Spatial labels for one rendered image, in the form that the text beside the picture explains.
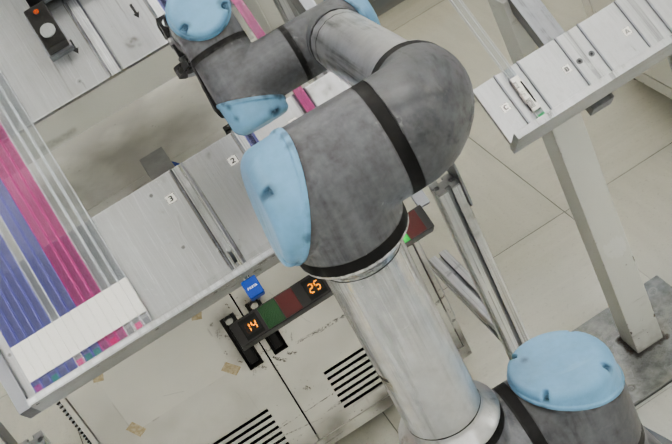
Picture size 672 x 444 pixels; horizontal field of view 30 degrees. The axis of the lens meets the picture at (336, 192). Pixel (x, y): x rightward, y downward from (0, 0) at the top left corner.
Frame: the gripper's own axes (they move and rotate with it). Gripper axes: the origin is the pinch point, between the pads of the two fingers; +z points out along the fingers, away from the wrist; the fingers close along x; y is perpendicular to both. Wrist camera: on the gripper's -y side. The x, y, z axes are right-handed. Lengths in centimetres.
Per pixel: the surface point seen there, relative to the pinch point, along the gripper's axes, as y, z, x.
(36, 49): 18.3, 17.6, 19.6
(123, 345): -28.0, 3.4, 31.2
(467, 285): -53, 43, -23
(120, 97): 31, 199, 10
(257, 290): -31.5, 3.5, 10.6
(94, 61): 11.7, 15.9, 13.0
